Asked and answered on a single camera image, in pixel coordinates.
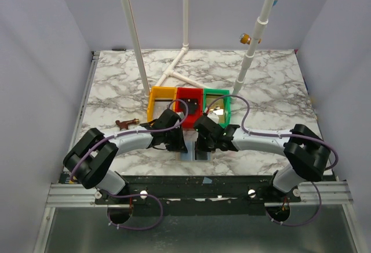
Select dark card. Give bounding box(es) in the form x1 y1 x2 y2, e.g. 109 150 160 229
195 149 211 161

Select beige card holder wallet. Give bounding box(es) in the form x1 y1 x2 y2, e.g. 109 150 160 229
176 141 212 162

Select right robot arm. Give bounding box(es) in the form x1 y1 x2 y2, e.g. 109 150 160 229
194 115 330 197

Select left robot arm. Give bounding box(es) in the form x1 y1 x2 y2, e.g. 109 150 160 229
63 109 187 196

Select gold cards stack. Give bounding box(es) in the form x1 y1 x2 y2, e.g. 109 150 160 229
206 95 225 124

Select black VIP card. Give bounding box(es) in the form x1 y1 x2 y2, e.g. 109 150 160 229
179 97 200 115

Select green plastic bin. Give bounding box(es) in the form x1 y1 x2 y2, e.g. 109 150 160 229
203 89 231 128

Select yellow plastic bin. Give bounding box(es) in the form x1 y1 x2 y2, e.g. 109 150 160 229
147 86 177 121

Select red plastic bin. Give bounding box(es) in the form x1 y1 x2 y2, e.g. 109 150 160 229
175 88 203 129

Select brown small tool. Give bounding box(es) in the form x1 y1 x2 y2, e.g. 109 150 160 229
115 118 140 131

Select orange knob on pole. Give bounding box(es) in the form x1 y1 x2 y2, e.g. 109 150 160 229
239 33 253 45

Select white left PVC pole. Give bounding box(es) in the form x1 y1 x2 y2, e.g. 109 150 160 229
121 0 150 96

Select white PVC jointed pole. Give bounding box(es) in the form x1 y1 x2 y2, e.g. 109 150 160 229
232 0 274 95

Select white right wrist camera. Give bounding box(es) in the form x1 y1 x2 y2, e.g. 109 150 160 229
208 113 220 124

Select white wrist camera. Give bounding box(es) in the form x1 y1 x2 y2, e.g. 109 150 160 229
176 112 185 120
208 113 220 124

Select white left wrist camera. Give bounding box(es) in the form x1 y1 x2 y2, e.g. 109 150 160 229
176 112 185 120

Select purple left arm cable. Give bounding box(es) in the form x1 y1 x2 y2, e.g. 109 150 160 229
70 99 189 183

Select black mounting rail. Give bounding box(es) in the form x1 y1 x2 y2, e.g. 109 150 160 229
95 176 301 217

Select white PVC pipe frame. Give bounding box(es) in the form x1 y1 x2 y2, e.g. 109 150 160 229
155 0 215 91

